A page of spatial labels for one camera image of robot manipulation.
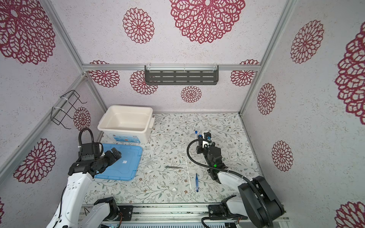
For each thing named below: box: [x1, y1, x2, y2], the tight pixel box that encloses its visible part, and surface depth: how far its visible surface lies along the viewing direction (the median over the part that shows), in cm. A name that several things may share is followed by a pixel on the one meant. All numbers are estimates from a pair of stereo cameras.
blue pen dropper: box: [195, 172, 199, 193], surface depth 85 cm
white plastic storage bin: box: [97, 104, 155, 144], surface depth 102 cm
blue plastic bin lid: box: [94, 143, 143, 181], surface depth 92 cm
